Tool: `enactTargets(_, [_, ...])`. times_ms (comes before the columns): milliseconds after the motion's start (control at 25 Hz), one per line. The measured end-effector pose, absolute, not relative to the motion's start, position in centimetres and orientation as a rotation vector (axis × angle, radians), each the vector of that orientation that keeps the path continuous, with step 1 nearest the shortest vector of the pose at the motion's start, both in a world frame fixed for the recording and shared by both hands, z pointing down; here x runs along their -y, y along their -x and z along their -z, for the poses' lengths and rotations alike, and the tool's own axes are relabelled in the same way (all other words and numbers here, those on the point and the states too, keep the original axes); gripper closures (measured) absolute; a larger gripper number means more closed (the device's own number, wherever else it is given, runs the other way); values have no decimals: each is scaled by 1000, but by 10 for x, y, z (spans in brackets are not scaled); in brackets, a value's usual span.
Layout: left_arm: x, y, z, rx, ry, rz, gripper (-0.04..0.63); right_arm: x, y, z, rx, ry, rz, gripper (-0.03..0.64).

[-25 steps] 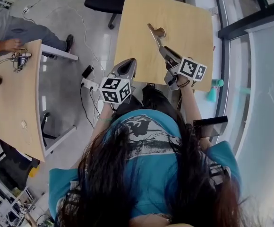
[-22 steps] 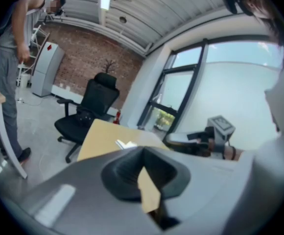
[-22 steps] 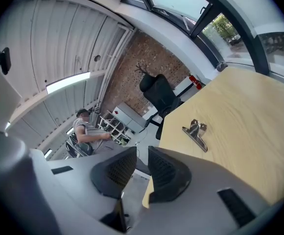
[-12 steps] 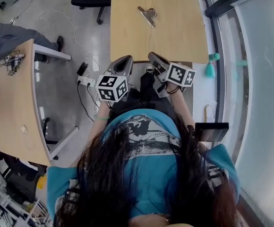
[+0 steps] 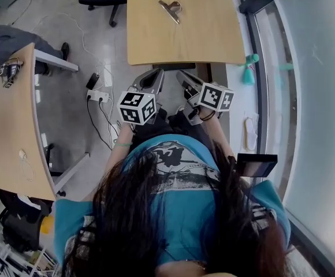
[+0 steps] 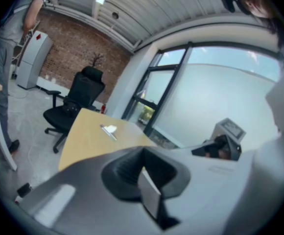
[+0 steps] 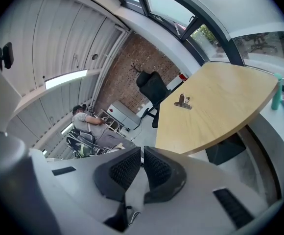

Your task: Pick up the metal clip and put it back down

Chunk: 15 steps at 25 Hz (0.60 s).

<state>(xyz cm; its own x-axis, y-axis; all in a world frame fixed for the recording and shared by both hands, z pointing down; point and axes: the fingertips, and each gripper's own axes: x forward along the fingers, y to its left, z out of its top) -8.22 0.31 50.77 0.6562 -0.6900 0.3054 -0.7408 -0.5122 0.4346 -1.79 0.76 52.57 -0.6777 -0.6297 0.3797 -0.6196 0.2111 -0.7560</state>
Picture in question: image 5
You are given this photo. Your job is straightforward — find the black device with cables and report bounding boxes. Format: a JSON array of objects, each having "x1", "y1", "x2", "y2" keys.
[{"x1": 0, "y1": 57, "x2": 24, "y2": 89}]

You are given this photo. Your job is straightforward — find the black power cable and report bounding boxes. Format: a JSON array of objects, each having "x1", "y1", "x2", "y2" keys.
[{"x1": 86, "y1": 99, "x2": 120, "y2": 151}]

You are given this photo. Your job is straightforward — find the black bag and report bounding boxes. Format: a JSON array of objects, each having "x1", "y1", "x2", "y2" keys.
[{"x1": 0, "y1": 189, "x2": 53, "y2": 254}]

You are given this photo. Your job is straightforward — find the white slipper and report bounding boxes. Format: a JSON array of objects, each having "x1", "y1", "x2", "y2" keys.
[{"x1": 243, "y1": 117, "x2": 259, "y2": 151}]

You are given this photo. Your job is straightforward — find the white cable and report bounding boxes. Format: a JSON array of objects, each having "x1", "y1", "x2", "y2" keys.
[{"x1": 30, "y1": 12, "x2": 115, "y2": 89}]

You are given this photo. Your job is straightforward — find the teal plastic bottle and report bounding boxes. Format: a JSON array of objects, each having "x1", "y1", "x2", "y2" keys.
[{"x1": 240, "y1": 53, "x2": 260, "y2": 86}]

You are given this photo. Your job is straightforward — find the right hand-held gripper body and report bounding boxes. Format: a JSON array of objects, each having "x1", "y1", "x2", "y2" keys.
[{"x1": 175, "y1": 70, "x2": 235, "y2": 126}]

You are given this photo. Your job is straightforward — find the black hair tie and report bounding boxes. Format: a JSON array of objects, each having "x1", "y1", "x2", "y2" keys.
[{"x1": 199, "y1": 110, "x2": 216, "y2": 122}]

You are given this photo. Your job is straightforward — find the yellow plastic object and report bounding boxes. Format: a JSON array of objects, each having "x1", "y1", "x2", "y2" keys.
[{"x1": 40, "y1": 215, "x2": 55, "y2": 235}]

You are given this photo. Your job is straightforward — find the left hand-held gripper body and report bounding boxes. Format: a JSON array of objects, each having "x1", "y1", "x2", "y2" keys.
[{"x1": 117, "y1": 68, "x2": 165, "y2": 126}]

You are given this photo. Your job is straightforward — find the person's right forearm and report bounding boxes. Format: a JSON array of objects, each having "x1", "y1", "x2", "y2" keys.
[{"x1": 199, "y1": 110, "x2": 235, "y2": 162}]

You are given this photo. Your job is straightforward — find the blue printed t-shirt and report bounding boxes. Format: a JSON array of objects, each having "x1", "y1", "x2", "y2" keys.
[{"x1": 53, "y1": 133, "x2": 292, "y2": 272}]

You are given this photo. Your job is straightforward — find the silver metal clip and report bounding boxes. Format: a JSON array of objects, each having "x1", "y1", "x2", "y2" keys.
[{"x1": 158, "y1": 0, "x2": 183, "y2": 25}]

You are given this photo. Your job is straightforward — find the white wire rack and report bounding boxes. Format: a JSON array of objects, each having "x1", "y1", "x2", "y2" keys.
[{"x1": 0, "y1": 229, "x2": 59, "y2": 277}]

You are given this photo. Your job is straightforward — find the person's black trousers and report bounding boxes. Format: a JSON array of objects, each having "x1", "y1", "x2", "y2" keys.
[{"x1": 132, "y1": 107, "x2": 212, "y2": 148}]

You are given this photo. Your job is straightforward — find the white power strip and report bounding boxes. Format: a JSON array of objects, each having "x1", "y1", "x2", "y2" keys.
[{"x1": 86, "y1": 89, "x2": 111, "y2": 103}]

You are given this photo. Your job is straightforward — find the person's left forearm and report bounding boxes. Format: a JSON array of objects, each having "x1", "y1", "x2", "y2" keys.
[{"x1": 106, "y1": 122, "x2": 135, "y2": 179}]

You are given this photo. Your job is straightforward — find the white charger with cable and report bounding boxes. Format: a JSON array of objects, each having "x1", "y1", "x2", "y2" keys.
[{"x1": 18, "y1": 149, "x2": 36, "y2": 182}]

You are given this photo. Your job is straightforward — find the black power adapter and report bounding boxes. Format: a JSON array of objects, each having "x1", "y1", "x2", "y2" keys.
[{"x1": 85, "y1": 72, "x2": 100, "y2": 90}]

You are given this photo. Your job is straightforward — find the black rectangular device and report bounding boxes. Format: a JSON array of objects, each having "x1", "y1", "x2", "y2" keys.
[{"x1": 236, "y1": 153, "x2": 278, "y2": 179}]

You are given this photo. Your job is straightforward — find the wooden desk grey frame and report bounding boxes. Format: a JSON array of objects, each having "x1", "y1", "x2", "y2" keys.
[{"x1": 0, "y1": 42, "x2": 91, "y2": 201}]

